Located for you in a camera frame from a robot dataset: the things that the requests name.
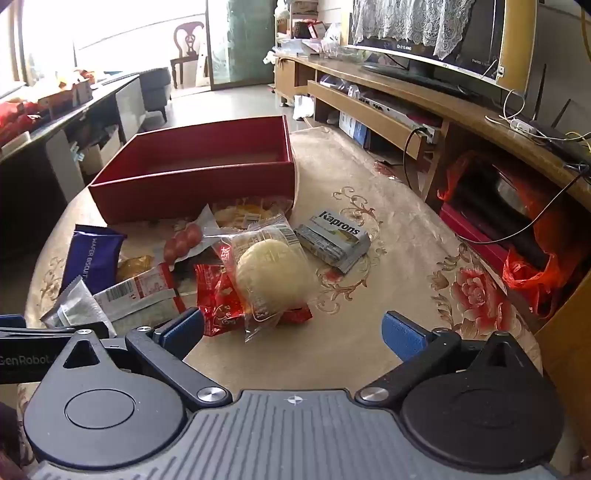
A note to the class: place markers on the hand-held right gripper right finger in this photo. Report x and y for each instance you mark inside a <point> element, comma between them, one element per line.
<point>406,337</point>

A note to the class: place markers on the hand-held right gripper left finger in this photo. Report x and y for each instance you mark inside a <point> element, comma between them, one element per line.
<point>182,330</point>

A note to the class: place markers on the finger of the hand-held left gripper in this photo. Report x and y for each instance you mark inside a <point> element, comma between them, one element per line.
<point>55,332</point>

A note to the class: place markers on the small silver foil packet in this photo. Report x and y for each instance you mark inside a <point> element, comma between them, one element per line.
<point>78,304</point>

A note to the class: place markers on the red snack packet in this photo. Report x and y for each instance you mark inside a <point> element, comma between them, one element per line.
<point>214,300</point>

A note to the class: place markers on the red and white barcode packet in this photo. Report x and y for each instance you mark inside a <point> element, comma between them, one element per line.
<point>138,288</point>

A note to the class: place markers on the golden brown snack packet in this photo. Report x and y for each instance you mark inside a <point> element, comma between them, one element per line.
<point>134,267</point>

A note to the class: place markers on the purple wafer packet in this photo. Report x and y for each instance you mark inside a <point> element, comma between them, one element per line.
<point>90,258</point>

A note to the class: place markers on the vacuum-packed sausage packet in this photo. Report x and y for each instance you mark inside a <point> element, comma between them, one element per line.
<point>184,240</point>

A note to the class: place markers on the round bun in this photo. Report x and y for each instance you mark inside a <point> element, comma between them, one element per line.
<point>272,272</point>

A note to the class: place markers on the red cardboard box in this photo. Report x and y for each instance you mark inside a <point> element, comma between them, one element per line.
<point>194,194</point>

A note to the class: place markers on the clear yellow noodle snack packet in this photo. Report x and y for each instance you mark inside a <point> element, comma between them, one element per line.
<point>249,210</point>

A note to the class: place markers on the red flat case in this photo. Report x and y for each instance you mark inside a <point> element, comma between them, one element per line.
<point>471,251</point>

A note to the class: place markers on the silver cracker packet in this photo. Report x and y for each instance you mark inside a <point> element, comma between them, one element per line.
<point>330,240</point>

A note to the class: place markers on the orange plastic bag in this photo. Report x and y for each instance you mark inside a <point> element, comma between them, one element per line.
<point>526,272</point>

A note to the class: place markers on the black sideboard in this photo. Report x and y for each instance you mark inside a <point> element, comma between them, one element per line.
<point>27,184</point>

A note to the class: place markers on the open cardboard box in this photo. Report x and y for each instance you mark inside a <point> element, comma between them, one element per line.
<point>99,152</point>

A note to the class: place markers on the red snack bags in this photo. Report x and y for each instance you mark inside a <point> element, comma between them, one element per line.
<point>18,120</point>

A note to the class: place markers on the blue and white box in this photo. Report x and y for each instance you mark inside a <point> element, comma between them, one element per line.
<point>354,127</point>

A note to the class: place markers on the white set-top box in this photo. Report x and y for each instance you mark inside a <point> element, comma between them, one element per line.
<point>392,110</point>

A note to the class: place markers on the wooden television cabinet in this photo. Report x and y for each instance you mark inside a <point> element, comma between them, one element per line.
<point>461,110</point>

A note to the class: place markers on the orange boxes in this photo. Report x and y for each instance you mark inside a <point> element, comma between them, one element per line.
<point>64,94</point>

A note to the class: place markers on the white power adapter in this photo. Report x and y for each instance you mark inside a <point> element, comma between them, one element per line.
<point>524,125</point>

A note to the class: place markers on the black router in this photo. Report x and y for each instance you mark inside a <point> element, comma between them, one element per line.
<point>568,145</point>

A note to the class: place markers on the white plastic bag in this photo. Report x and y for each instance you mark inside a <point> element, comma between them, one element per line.
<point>304,107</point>

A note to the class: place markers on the dark wooden chair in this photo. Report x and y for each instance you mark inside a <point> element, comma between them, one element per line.
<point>189,46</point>

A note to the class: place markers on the frosted glass door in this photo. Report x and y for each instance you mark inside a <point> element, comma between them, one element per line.
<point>240,41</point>

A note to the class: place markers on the white lace cloth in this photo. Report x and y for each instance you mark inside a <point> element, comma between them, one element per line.
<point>406,23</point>

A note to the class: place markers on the curved television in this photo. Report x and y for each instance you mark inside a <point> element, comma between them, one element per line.
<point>485,27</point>

